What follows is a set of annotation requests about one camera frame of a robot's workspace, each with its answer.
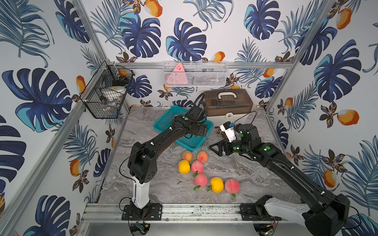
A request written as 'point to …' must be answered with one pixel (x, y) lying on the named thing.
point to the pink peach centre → (197, 165)
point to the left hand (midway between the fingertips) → (199, 127)
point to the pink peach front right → (232, 186)
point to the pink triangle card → (178, 76)
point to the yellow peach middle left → (184, 166)
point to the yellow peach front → (217, 184)
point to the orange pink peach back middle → (202, 156)
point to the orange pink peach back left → (187, 155)
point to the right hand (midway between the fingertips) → (215, 143)
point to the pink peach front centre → (201, 180)
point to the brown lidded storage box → (220, 106)
